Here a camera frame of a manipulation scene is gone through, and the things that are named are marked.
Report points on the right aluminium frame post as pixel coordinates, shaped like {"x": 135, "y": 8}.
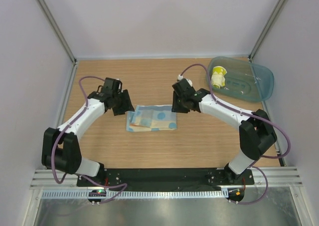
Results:
{"x": 279, "y": 6}

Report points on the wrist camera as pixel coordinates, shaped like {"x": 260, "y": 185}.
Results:
{"x": 182, "y": 88}
{"x": 112, "y": 86}

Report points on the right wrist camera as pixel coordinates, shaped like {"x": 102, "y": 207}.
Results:
{"x": 182, "y": 88}

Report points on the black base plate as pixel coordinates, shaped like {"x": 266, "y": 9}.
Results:
{"x": 165, "y": 176}

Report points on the aluminium frame post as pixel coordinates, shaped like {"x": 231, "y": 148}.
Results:
{"x": 56, "y": 29}
{"x": 279, "y": 6}

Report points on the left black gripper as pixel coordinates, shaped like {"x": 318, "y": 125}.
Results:
{"x": 126, "y": 105}

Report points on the clear blue plastic tray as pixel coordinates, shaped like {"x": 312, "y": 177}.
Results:
{"x": 244, "y": 80}

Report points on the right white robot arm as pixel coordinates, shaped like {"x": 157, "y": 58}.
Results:
{"x": 256, "y": 134}

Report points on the blue orange dotted towel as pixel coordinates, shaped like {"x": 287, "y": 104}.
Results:
{"x": 151, "y": 118}

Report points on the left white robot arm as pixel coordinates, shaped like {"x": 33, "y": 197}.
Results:
{"x": 61, "y": 145}

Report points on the white slotted cable duct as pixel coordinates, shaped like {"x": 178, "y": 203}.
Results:
{"x": 99, "y": 194}

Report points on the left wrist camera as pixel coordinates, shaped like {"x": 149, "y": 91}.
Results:
{"x": 112, "y": 86}

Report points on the yellow green patterned towel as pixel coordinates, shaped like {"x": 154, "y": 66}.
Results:
{"x": 218, "y": 77}

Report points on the left aluminium frame post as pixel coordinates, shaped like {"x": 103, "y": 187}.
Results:
{"x": 56, "y": 29}

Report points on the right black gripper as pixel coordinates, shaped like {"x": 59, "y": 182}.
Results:
{"x": 175, "y": 108}

